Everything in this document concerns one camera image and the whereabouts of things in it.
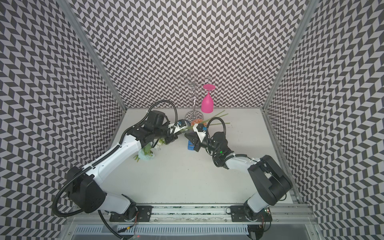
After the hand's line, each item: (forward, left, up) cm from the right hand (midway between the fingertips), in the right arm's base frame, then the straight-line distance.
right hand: (185, 137), depth 78 cm
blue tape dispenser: (+5, -2, -18) cm, 19 cm away
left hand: (+4, +4, 0) cm, 6 cm away
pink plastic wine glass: (+22, -12, +1) cm, 25 cm away
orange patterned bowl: (+24, -6, -16) cm, 29 cm away
